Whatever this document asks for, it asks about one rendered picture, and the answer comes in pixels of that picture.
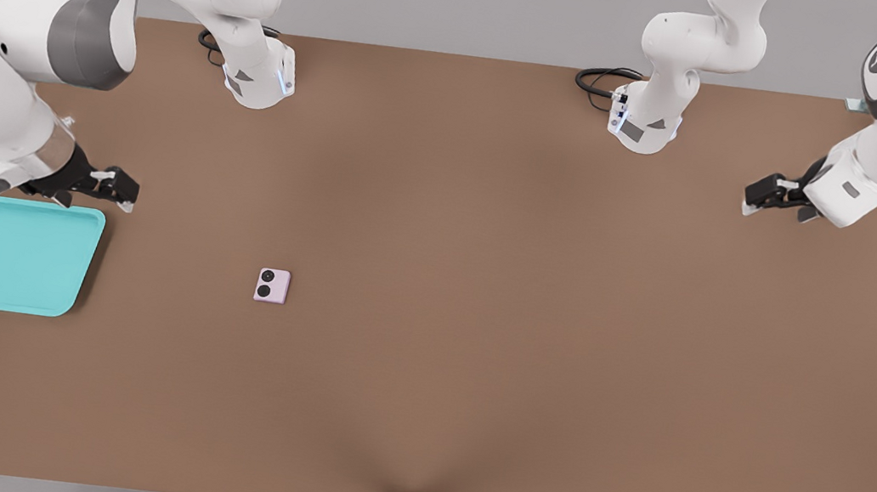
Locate small pale lilac phone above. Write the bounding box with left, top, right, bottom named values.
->
left=253, top=266, right=292, bottom=306

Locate black cable loop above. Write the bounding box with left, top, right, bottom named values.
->
left=195, top=17, right=284, bottom=76
left=571, top=61, right=647, bottom=117

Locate pale blue-green tray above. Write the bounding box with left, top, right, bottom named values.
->
left=0, top=195, right=108, bottom=324

